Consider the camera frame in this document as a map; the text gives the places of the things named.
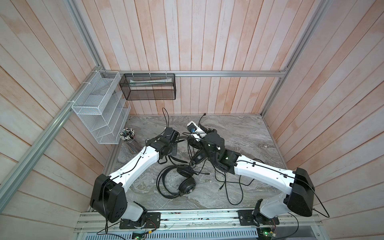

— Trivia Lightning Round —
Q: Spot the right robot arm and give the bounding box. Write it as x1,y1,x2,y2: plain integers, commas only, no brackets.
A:
191,130,315,219

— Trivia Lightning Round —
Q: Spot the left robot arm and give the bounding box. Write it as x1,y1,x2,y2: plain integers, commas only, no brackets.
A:
90,127,180,223

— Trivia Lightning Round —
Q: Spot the clear cup of pencils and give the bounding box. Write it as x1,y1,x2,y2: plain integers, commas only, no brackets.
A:
120,128,142,154

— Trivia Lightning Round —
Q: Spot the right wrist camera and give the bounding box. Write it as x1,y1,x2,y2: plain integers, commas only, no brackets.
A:
187,121,206,142

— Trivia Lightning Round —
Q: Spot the black mesh wall basket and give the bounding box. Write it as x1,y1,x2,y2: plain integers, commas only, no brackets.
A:
119,73,177,101

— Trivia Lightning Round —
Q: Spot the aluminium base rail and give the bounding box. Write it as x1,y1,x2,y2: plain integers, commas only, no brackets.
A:
74,208,323,233

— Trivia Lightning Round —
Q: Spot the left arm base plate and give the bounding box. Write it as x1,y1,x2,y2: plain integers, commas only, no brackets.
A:
119,212,161,230

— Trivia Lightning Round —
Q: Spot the white wire mesh shelf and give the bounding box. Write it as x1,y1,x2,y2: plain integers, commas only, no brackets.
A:
72,71,131,145

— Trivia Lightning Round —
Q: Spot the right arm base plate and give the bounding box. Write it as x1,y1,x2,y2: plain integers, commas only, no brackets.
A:
237,210,280,227

